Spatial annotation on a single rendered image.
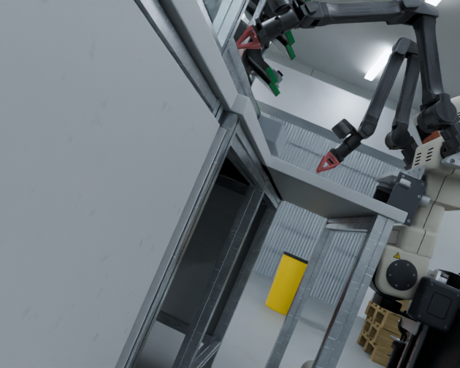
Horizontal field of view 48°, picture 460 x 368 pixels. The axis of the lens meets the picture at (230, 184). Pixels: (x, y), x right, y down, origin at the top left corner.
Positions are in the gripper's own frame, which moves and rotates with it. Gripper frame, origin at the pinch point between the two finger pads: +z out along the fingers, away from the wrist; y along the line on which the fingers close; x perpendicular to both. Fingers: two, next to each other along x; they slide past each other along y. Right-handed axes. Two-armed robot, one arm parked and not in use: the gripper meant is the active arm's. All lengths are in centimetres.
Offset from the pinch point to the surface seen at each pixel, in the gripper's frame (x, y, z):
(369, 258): 74, 18, -5
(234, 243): 55, 2, 26
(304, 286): 78, -63, 15
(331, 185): 54, 22, -4
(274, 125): 33.1, 18.9, 1.8
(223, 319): 77, -71, 52
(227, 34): 35, 84, 6
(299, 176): 49, 23, 2
